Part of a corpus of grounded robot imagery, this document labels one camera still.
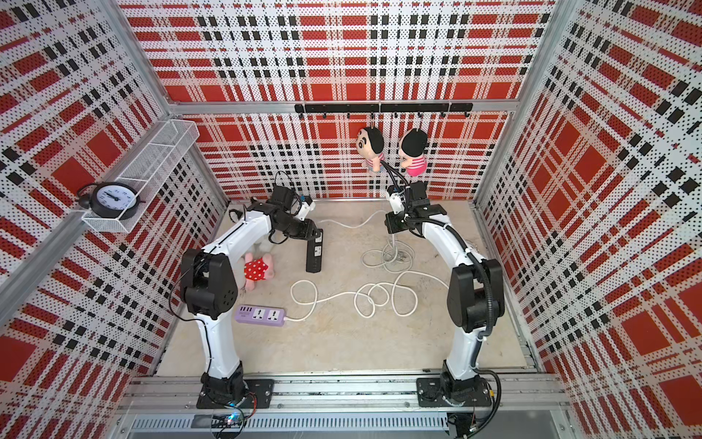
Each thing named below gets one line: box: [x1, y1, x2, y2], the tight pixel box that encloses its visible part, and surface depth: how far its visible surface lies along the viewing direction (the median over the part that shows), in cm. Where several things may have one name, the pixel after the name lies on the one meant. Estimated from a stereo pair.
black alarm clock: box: [74, 182, 147, 221], surface depth 64 cm
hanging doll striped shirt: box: [355, 127, 385, 173], surface depth 95 cm
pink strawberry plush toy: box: [243, 252, 275, 292], surface depth 95 cm
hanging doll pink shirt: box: [398, 128, 429, 178], surface depth 98 cm
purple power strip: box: [234, 304, 287, 328], surface depth 88 cm
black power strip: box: [306, 228, 324, 274], surface depth 95 cm
